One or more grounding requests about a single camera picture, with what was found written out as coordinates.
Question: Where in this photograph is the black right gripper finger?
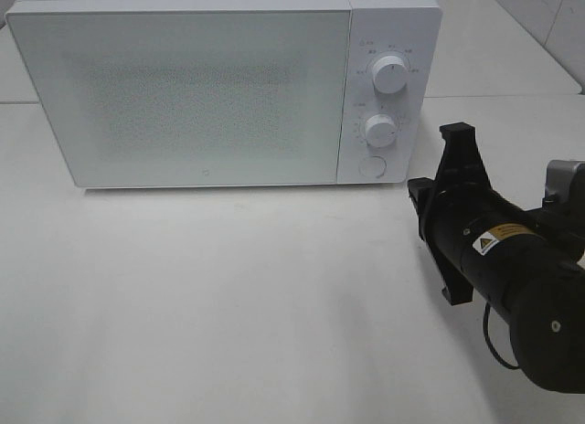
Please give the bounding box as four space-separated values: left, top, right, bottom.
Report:
419 222 472 305
433 123 492 200

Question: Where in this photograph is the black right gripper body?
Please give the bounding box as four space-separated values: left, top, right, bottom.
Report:
407 177 503 278

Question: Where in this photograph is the white microwave door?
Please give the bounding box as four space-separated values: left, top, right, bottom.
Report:
9 11 350 188

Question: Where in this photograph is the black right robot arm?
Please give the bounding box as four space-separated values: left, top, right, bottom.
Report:
407 122 584 394

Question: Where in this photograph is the lower white timer knob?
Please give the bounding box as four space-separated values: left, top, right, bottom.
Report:
364 114 398 148

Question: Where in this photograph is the upper white power knob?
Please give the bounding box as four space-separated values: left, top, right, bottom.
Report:
370 54 409 94

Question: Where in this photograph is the white microwave oven body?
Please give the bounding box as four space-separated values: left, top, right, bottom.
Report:
5 0 442 189

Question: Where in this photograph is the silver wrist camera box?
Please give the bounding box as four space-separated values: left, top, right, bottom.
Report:
543 159 584 205

